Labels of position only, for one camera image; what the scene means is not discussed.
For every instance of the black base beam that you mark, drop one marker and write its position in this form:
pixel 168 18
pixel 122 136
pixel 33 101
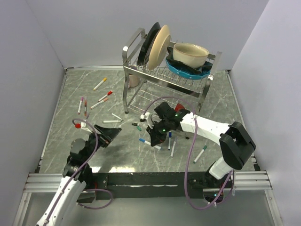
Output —
pixel 151 185

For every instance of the dark blue cap marker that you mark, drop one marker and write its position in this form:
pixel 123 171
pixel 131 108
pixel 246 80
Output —
pixel 169 140

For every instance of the blue dotted dish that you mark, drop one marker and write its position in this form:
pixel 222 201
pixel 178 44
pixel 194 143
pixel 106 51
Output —
pixel 186 75

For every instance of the beige plate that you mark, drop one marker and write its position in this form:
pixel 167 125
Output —
pixel 159 47

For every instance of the grey cap marker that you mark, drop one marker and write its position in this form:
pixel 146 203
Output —
pixel 172 149

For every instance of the cream ceramic bowl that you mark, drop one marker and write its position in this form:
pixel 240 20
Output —
pixel 190 54

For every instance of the black plate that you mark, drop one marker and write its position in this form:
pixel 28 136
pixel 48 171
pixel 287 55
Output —
pixel 146 47

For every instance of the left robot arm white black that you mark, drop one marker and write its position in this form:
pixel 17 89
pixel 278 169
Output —
pixel 68 179

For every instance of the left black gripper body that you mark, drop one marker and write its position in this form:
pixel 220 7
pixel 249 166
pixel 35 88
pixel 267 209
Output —
pixel 104 140

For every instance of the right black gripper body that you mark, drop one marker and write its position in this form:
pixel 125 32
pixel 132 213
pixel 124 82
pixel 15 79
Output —
pixel 159 130

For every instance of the red bowl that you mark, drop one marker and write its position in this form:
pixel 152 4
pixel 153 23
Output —
pixel 179 107

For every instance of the teal cap marker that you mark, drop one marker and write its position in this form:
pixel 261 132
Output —
pixel 199 155

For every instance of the orange cap marker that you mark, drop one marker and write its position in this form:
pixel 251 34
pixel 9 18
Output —
pixel 100 102

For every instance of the light blue cap marker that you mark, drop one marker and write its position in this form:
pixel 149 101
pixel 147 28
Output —
pixel 148 143

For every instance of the aluminium rail frame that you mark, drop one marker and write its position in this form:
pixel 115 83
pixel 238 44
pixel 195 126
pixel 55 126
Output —
pixel 244 180

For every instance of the stainless steel dish rack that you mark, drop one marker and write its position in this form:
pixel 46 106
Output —
pixel 160 77

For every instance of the red cap marker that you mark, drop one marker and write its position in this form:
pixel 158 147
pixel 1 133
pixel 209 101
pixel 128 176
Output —
pixel 105 96

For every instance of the yellow cap marker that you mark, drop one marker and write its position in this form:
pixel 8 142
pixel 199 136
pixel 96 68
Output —
pixel 99 84

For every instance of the dark red marker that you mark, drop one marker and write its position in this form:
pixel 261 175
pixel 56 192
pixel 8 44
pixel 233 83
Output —
pixel 85 107

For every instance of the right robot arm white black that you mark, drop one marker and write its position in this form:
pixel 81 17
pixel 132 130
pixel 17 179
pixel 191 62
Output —
pixel 236 144

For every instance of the pink cup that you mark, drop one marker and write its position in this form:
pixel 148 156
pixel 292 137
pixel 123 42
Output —
pixel 133 81

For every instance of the pink cap marker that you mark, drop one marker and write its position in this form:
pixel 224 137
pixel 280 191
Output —
pixel 80 105

